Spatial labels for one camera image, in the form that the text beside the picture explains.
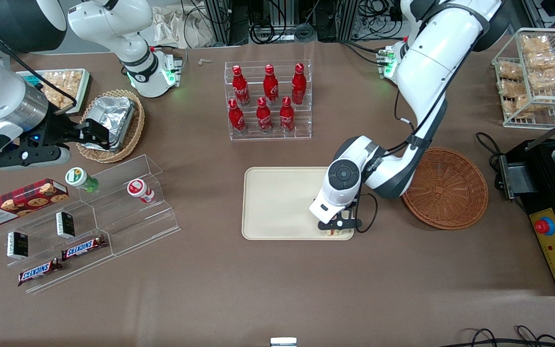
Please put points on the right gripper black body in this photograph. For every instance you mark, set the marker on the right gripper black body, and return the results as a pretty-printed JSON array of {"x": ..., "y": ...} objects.
[{"x": 57, "y": 130}]

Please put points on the small sandwich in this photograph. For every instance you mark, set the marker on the small sandwich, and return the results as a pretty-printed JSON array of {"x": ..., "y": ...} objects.
[{"x": 337, "y": 233}]

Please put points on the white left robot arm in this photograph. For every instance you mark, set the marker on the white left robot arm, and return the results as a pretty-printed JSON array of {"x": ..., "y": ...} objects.
[{"x": 427, "y": 62}]

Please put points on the light wicker basket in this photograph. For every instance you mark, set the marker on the light wicker basket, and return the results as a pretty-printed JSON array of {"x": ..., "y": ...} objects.
[{"x": 130, "y": 137}]

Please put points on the shallow snack-filled tray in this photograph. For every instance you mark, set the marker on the shallow snack-filled tray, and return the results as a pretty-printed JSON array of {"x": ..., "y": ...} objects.
[{"x": 63, "y": 84}]

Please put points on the cream plastic tray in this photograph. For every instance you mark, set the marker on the cream plastic tray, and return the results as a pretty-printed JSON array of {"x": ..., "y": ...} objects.
[{"x": 277, "y": 202}]

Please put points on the dark brown wicker basket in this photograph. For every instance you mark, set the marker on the dark brown wicker basket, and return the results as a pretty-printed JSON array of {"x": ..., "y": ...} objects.
[{"x": 446, "y": 190}]

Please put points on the silver foil packet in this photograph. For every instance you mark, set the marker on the silver foil packet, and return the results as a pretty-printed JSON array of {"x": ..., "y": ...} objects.
[
  {"x": 85, "y": 118},
  {"x": 113, "y": 113}
]

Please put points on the green lidded snack cup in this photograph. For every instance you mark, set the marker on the green lidded snack cup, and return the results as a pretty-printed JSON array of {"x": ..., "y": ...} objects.
[{"x": 79, "y": 177}]

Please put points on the red lidded snack cup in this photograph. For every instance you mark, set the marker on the red lidded snack cup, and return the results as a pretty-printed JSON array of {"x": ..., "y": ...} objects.
[{"x": 138, "y": 189}]

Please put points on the red tartan cookie box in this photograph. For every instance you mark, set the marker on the red tartan cookie box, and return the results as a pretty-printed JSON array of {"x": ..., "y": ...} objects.
[{"x": 19, "y": 201}]

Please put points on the small black snack box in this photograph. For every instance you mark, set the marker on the small black snack box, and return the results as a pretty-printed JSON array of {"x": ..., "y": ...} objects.
[
  {"x": 17, "y": 245},
  {"x": 65, "y": 224}
]

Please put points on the clear acrylic stepped display stand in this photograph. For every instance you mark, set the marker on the clear acrylic stepped display stand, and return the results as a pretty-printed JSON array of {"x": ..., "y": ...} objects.
[{"x": 113, "y": 226}]

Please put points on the Snickers chocolate bar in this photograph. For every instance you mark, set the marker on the Snickers chocolate bar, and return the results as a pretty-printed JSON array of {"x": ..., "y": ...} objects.
[
  {"x": 40, "y": 271},
  {"x": 84, "y": 247}
]

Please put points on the clear acrylic bottle rack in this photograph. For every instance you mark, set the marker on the clear acrylic bottle rack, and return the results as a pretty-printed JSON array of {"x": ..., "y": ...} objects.
[{"x": 268, "y": 137}]

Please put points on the red Coca-Cola bottle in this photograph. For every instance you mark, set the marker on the red Coca-Cola bottle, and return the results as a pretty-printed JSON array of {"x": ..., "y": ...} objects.
[
  {"x": 240, "y": 86},
  {"x": 236, "y": 118},
  {"x": 286, "y": 115},
  {"x": 271, "y": 86},
  {"x": 299, "y": 84},
  {"x": 263, "y": 117}
]

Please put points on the small pale object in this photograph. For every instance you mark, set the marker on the small pale object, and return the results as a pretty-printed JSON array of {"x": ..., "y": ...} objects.
[{"x": 205, "y": 61}]

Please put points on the white crumpled cloth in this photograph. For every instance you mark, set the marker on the white crumpled cloth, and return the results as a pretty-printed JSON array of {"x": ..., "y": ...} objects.
[{"x": 176, "y": 26}]

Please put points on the small white box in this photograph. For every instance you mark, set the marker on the small white box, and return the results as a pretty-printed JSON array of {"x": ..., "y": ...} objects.
[{"x": 283, "y": 342}]

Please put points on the black appliance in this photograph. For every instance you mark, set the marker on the black appliance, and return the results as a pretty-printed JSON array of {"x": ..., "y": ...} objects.
[{"x": 528, "y": 164}]

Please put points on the red emergency stop button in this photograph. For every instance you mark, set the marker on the red emergency stop button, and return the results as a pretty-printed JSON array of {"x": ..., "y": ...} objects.
[{"x": 545, "y": 226}]

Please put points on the clear bag of fried snacks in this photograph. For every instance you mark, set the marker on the clear bag of fried snacks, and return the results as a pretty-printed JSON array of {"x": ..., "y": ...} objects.
[
  {"x": 513, "y": 88},
  {"x": 523, "y": 103},
  {"x": 535, "y": 43},
  {"x": 545, "y": 60},
  {"x": 549, "y": 78},
  {"x": 509, "y": 70}
]

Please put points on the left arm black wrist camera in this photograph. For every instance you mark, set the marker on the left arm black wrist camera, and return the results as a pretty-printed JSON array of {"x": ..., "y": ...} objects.
[{"x": 340, "y": 224}]

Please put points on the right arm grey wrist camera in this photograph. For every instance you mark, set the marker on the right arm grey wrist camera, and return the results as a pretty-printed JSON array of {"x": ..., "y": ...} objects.
[{"x": 27, "y": 156}]

